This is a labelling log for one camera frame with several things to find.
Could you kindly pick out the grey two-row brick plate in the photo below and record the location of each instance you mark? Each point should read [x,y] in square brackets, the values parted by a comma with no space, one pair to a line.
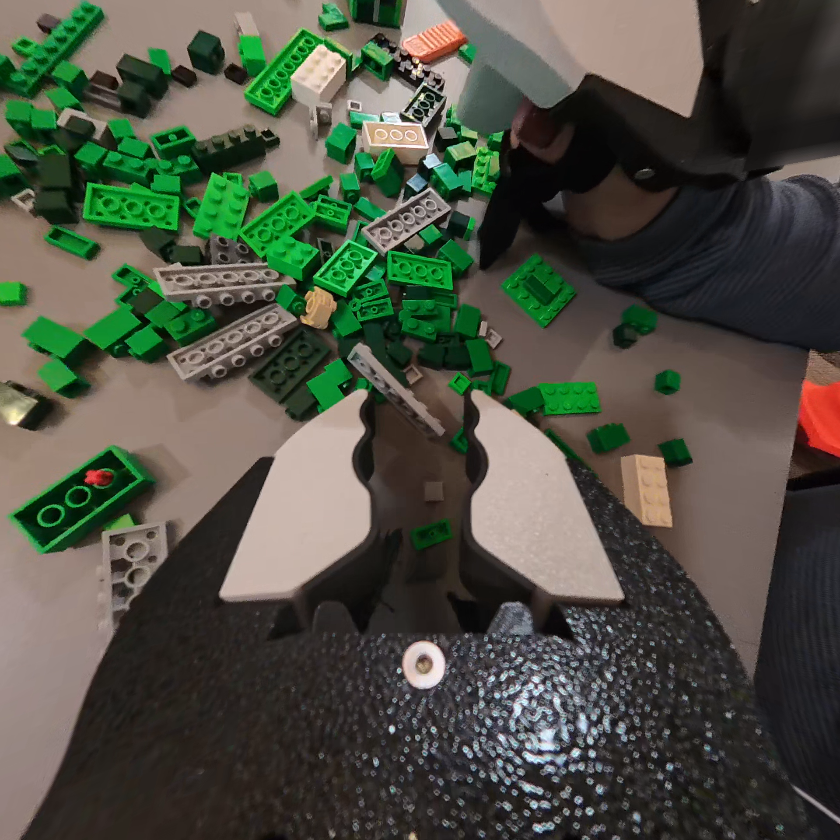
[407,220]

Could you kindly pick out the red ridged brick piece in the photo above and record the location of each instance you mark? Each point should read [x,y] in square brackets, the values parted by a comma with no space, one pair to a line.
[433,40]

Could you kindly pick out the cream rectangular brick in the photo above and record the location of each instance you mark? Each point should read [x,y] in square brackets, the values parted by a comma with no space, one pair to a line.
[646,489]

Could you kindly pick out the long grey studded plate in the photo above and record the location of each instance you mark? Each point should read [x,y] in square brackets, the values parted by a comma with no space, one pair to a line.
[223,283]
[233,344]

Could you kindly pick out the orange fabric item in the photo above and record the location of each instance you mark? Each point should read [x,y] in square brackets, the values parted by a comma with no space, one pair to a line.
[823,420]

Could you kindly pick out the small grey cube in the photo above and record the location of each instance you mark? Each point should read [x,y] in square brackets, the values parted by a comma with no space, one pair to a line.
[433,492]

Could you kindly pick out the white square brick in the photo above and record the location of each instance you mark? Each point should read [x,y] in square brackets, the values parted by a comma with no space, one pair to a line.
[318,72]

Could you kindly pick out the pile of green bricks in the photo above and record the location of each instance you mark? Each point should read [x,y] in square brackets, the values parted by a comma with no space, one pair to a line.
[131,207]

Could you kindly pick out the narrow grey brick plate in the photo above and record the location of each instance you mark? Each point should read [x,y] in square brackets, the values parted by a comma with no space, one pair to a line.
[400,394]

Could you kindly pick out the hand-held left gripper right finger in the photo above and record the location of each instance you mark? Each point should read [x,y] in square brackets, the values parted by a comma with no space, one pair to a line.
[538,518]

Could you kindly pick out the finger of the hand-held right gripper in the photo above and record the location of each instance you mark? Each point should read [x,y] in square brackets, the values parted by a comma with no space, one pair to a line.
[610,46]

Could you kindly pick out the small red piece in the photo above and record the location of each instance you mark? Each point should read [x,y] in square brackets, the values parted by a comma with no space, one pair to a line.
[98,477]

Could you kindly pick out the person's right forearm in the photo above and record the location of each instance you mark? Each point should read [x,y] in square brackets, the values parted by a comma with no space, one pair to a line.
[735,262]

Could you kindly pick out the green hollow brick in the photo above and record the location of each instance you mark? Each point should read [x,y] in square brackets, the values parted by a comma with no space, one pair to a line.
[59,518]

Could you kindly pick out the person's leg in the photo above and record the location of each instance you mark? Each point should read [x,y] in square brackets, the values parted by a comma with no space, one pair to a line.
[807,623]

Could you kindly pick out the black brick plate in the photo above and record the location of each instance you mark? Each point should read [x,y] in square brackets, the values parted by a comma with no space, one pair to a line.
[417,65]

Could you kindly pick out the grey plate with round holes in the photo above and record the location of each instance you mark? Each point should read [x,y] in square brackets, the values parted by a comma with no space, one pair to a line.
[134,564]

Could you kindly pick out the green brick assembly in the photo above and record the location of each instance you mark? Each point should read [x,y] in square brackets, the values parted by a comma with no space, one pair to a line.
[377,10]

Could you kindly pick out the white brick hollow underside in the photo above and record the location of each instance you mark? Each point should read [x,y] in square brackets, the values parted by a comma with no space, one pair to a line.
[396,141]

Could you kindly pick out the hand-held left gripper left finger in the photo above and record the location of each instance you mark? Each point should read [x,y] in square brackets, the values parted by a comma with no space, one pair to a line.
[308,512]

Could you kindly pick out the small tan brick piece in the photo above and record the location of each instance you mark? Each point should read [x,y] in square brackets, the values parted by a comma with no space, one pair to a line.
[319,307]

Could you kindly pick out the person's right hand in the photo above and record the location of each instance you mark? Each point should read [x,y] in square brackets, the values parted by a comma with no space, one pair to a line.
[610,210]

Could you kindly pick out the dark glossy brick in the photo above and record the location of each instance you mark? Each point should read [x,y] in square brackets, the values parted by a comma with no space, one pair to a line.
[23,403]

